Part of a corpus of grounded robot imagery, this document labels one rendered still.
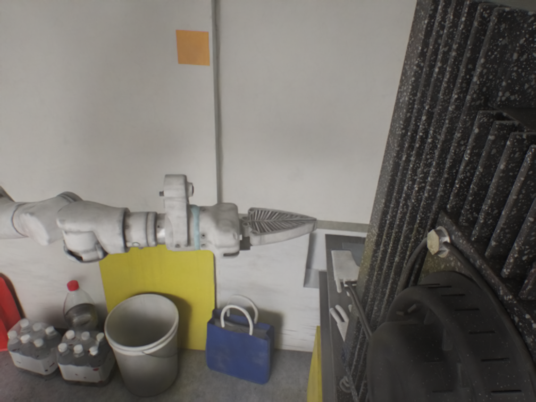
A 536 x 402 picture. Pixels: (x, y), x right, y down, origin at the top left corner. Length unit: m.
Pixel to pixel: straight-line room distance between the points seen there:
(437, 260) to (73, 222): 0.51
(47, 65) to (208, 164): 0.60
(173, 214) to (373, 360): 0.35
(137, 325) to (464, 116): 1.72
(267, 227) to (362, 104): 0.86
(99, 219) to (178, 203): 0.12
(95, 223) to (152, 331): 1.40
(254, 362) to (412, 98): 1.46
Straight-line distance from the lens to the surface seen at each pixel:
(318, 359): 1.58
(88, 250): 0.71
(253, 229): 0.67
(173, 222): 0.65
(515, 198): 0.43
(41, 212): 0.74
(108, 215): 0.69
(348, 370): 0.96
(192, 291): 1.86
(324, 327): 1.66
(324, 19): 1.38
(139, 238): 0.68
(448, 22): 0.55
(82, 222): 0.68
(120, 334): 1.97
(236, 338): 1.80
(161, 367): 1.86
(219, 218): 0.67
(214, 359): 1.96
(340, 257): 1.57
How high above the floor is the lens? 1.66
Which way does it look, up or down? 32 degrees down
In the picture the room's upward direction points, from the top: 3 degrees clockwise
